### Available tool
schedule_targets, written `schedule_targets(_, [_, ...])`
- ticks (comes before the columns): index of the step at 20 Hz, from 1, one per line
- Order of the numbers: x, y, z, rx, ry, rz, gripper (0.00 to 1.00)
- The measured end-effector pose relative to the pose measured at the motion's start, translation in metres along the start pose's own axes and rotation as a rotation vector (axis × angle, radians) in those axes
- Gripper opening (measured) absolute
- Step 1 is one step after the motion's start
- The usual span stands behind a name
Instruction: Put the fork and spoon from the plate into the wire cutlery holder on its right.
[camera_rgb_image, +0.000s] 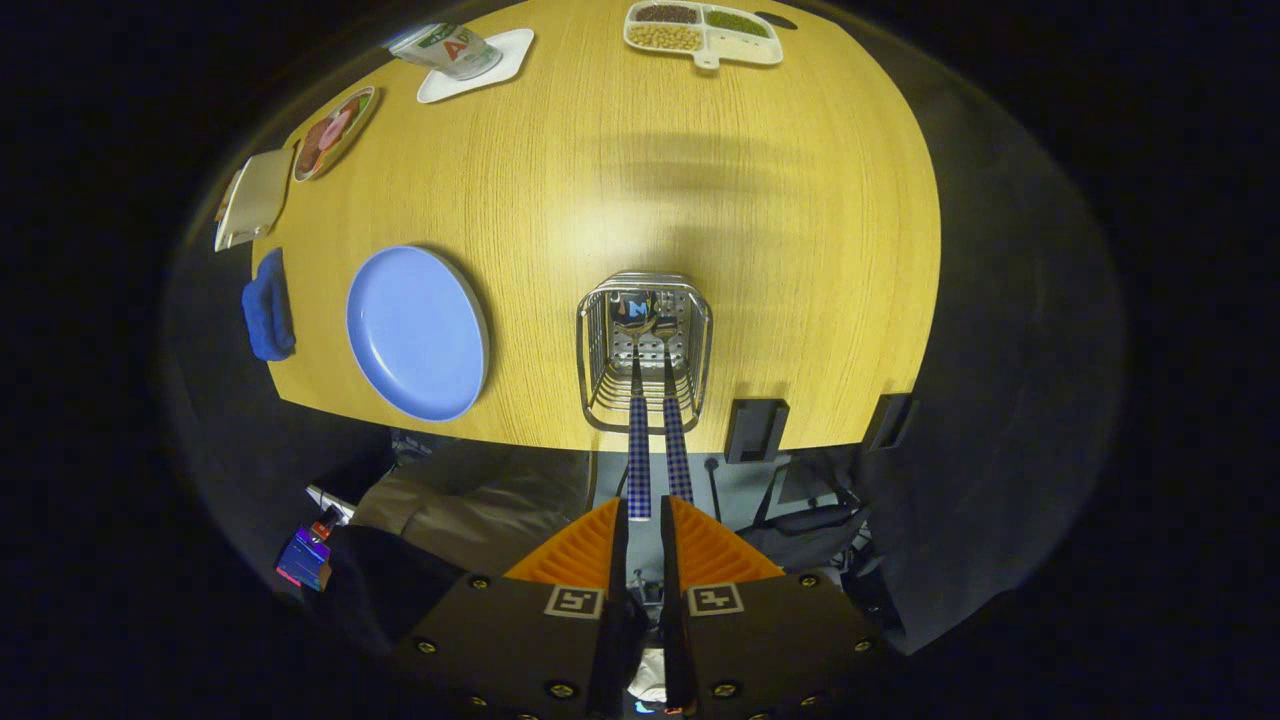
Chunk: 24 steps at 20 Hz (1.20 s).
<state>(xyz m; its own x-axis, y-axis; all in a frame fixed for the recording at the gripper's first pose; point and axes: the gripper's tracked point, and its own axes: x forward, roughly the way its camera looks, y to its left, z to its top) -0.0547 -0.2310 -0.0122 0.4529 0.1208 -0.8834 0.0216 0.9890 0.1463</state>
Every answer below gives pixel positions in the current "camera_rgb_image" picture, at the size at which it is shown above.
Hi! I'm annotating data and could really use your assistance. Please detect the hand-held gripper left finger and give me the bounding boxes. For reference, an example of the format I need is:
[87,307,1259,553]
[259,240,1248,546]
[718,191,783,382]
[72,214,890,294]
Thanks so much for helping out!
[395,497,631,720]

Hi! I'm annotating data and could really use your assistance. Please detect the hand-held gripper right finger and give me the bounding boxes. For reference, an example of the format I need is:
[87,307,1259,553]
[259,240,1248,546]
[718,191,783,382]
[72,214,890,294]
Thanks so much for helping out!
[660,495,886,720]

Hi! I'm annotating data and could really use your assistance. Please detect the spoon with blue checked handle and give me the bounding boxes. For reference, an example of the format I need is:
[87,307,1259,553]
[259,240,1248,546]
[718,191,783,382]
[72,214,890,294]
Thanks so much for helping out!
[612,292,656,521]

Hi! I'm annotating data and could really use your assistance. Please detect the fork with blue checked handle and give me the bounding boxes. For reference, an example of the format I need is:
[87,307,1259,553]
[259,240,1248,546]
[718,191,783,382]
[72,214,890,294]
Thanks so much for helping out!
[652,315,694,504]

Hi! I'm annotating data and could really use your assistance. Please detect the black table clamp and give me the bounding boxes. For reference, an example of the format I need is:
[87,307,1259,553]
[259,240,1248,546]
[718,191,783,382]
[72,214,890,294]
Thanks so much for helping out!
[862,393,916,453]
[724,398,791,465]

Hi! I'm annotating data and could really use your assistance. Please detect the person's beige trousers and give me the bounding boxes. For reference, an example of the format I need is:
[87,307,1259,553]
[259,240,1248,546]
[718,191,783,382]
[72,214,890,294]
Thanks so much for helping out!
[350,465,596,576]

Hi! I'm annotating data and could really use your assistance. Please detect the white power strip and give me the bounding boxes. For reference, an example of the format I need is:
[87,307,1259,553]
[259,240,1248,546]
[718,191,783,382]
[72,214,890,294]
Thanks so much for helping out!
[305,485,356,526]

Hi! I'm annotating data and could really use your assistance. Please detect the blue round plate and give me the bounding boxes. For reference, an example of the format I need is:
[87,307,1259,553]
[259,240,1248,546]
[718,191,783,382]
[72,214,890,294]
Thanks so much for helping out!
[345,245,491,422]

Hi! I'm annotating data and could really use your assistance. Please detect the colourful lit device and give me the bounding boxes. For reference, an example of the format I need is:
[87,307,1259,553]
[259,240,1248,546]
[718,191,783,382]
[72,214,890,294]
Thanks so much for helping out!
[275,528,333,593]

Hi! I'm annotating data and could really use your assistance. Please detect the blue folded cloth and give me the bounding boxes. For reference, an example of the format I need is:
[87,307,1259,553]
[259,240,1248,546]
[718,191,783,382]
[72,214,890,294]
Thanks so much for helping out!
[241,248,297,363]

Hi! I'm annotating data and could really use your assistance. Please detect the white square coaster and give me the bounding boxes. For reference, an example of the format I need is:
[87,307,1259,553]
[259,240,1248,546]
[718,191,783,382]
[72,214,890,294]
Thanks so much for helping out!
[416,28,536,105]

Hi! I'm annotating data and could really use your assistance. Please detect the oval plate with food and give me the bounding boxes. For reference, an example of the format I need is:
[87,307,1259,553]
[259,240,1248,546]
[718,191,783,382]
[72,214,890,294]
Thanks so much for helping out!
[292,86,379,183]

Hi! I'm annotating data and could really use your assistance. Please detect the white toaster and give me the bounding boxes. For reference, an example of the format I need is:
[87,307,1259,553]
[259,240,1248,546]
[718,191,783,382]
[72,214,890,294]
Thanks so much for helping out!
[214,148,297,253]

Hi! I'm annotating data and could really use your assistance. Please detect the white divided tray with beans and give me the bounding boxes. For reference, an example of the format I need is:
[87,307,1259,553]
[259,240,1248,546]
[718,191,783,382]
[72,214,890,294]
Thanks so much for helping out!
[623,1,784,71]

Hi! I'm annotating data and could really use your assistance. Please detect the clear bottle with white cap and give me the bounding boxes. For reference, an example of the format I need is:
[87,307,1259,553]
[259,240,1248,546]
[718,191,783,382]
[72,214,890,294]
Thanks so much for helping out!
[388,22,503,81]

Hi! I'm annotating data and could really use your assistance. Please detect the metal wire basket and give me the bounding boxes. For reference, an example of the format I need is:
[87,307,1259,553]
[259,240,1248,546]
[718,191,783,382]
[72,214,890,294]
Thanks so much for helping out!
[576,272,714,434]

